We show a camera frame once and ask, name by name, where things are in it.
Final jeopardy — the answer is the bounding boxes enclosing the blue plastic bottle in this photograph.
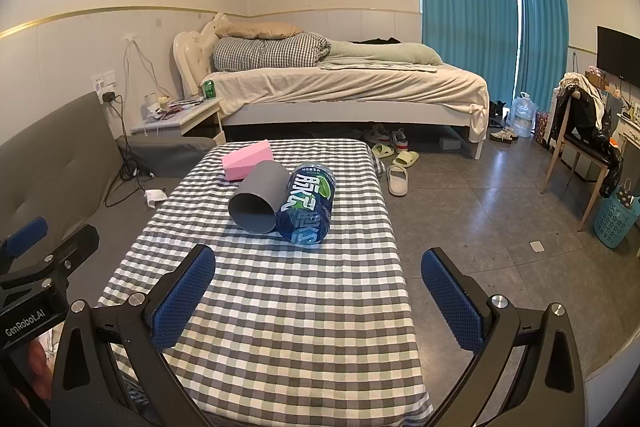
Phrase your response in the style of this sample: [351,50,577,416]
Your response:
[275,163,337,248]

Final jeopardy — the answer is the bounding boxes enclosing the pink foam block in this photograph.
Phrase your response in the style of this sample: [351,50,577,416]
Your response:
[221,139,275,182]

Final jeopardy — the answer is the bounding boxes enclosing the white cable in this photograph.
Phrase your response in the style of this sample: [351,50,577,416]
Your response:
[124,38,174,100]

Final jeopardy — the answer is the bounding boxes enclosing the pale green blanket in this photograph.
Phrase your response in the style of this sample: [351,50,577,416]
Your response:
[320,41,444,72]

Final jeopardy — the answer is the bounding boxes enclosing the dotted bag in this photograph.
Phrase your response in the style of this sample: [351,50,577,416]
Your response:
[615,179,640,211]

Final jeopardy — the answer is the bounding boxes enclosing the narrow teal curtain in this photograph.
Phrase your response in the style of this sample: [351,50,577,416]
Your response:
[517,0,571,102]

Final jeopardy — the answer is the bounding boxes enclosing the checkered quilt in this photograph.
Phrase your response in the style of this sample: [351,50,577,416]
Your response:
[212,33,332,72]

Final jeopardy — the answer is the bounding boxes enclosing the clear water jug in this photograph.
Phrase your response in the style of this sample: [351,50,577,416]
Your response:
[510,92,539,139]

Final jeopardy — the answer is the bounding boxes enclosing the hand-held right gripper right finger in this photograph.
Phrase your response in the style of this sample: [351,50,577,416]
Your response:
[421,248,586,427]

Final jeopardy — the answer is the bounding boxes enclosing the white nightstand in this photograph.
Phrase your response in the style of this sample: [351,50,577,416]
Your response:
[131,98,227,146]

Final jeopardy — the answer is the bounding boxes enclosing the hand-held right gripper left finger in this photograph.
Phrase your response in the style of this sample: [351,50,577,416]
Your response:
[50,243,217,427]

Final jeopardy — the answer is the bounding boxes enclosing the red patterned bag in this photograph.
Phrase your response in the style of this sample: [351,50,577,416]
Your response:
[534,109,551,147]

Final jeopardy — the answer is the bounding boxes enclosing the wide teal curtain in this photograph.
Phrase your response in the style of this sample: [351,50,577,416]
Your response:
[415,0,522,102]

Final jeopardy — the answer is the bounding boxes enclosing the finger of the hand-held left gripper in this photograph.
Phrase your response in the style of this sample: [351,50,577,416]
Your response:
[0,225,100,309]
[0,217,49,265]

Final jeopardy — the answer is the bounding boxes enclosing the grey slipper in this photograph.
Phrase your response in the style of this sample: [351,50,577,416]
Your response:
[388,165,410,197]

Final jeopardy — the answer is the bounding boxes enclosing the grey sofa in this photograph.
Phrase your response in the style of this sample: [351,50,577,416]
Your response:
[0,92,216,308]

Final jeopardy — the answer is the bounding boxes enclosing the wooden chair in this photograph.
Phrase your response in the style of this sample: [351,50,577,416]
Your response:
[541,84,623,233]

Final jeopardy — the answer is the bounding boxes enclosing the beige bed sheet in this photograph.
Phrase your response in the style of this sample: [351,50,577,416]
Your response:
[201,62,491,132]

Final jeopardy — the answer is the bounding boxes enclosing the black cable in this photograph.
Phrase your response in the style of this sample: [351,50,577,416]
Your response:
[107,97,153,184]

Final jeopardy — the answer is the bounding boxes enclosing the white garment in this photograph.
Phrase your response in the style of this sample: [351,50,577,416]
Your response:
[558,72,609,108]

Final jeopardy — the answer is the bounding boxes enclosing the black television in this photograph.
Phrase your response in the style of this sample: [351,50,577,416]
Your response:
[596,25,640,84]

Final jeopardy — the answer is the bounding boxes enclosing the grey cup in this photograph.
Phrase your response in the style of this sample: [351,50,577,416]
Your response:
[228,160,292,236]

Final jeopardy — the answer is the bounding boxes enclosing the black jacket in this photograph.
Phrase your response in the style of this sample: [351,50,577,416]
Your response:
[550,79,624,198]

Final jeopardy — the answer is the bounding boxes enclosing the teal laundry basket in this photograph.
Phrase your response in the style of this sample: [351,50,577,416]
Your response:
[593,194,640,250]

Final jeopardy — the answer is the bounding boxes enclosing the bed with beige sheets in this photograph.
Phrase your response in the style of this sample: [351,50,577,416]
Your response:
[172,29,488,160]

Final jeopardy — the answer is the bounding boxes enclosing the beige pillow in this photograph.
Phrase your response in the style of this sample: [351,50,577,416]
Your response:
[216,22,304,41]

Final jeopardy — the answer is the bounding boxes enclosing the person's left hand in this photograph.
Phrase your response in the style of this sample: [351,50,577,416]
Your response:
[27,339,54,389]

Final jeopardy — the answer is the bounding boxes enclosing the grey checkered tablecloth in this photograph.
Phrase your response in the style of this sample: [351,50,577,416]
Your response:
[97,138,435,427]

